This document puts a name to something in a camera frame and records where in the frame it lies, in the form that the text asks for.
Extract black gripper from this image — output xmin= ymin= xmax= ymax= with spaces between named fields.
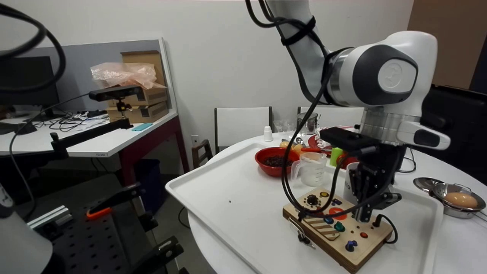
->
xmin=348 ymin=146 xmax=407 ymax=224

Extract wooden button board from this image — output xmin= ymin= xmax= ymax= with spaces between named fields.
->
xmin=281 ymin=186 xmax=395 ymax=274

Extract clear plastic measuring cup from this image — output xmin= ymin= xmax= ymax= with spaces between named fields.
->
xmin=290 ymin=149 xmax=330 ymax=189

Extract red bowl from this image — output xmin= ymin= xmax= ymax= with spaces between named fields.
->
xmin=252 ymin=146 xmax=301 ymax=178

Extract green plastic bottle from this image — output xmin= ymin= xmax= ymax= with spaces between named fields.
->
xmin=328 ymin=146 xmax=345 ymax=169

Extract metal key black head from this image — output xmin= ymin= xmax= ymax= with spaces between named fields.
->
xmin=293 ymin=230 xmax=315 ymax=250

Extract tan egg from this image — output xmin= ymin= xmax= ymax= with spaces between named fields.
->
xmin=442 ymin=191 xmax=480 ymax=212

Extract white chair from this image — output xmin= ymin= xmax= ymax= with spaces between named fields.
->
xmin=213 ymin=105 xmax=273 ymax=154
xmin=296 ymin=104 xmax=368 ymax=134

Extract dark coffee beans pile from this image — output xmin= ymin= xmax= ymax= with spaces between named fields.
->
xmin=263 ymin=155 xmax=293 ymax=169

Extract black cabinet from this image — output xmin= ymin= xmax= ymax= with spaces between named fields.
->
xmin=420 ymin=82 xmax=487 ymax=186

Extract white plastic tray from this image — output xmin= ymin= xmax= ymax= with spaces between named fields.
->
xmin=164 ymin=137 xmax=447 ymax=274

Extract small dark stool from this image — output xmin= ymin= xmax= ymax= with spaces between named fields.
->
xmin=190 ymin=139 xmax=214 ymax=169

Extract large brown cardboard box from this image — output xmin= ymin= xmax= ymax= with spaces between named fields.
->
xmin=407 ymin=0 xmax=487 ymax=95

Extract dark blue bin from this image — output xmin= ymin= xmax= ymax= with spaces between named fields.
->
xmin=132 ymin=157 xmax=167 ymax=215

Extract cardboard box on desk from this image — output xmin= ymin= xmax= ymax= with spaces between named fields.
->
xmin=105 ymin=49 xmax=170 ymax=125

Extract black perforated workbench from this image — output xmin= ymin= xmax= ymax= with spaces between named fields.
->
xmin=27 ymin=201 xmax=190 ymax=274

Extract white desk red legs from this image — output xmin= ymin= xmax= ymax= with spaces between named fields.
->
xmin=0 ymin=108 xmax=190 ymax=191

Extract pink plastic bag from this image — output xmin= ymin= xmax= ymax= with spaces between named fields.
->
xmin=88 ymin=61 xmax=159 ymax=92

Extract grey partition panel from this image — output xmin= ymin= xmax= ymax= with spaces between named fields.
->
xmin=48 ymin=38 xmax=178 ymax=116

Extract black computer monitor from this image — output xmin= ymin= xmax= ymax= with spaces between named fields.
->
xmin=0 ymin=55 xmax=62 ymax=111

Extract black cable loop on board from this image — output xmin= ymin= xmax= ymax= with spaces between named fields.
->
xmin=372 ymin=213 xmax=400 ymax=247

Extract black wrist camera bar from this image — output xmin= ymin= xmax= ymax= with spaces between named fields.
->
xmin=318 ymin=125 xmax=380 ymax=155

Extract orange handled clamp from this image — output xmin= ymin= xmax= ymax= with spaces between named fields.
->
xmin=83 ymin=181 xmax=144 ymax=224

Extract black stereo camera on mount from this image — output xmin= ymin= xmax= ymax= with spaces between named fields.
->
xmin=86 ymin=85 xmax=146 ymax=114

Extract black camera rig arm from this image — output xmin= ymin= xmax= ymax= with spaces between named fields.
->
xmin=48 ymin=117 xmax=135 ymax=160

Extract thick black hose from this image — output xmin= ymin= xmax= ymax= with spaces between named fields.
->
xmin=0 ymin=3 xmax=68 ymax=95

